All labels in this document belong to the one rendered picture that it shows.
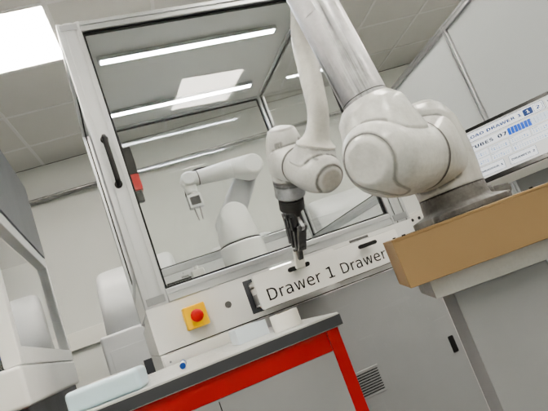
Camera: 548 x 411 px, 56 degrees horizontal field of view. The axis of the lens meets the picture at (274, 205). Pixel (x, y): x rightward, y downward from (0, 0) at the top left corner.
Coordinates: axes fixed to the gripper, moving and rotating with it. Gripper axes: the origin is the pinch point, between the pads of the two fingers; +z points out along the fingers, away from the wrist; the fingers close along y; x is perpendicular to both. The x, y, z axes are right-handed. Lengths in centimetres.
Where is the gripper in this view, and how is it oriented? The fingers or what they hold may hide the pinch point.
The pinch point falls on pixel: (298, 258)
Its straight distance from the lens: 159.8
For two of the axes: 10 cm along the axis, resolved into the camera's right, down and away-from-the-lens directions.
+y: -4.0, -3.1, 8.6
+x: -9.0, 2.8, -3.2
